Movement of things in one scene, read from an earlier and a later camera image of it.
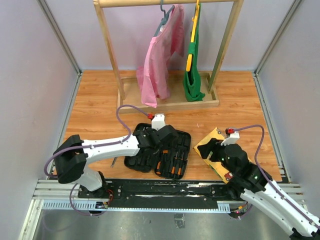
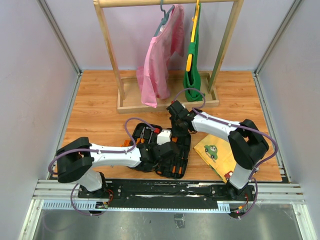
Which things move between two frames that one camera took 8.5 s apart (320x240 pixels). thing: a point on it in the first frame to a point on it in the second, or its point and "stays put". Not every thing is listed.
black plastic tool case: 169,160 stays put
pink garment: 153,76 stays put
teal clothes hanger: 165,19 stays put
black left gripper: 151,131 to 161,144
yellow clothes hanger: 195,19 stays put
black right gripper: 205,149 to 182,133
